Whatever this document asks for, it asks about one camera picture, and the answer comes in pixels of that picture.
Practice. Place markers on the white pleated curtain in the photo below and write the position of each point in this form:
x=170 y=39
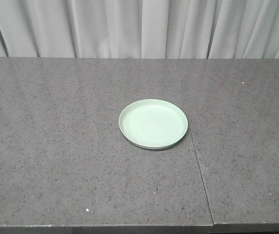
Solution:
x=140 y=29

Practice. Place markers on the light green round plate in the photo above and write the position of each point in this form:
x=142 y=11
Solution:
x=153 y=123

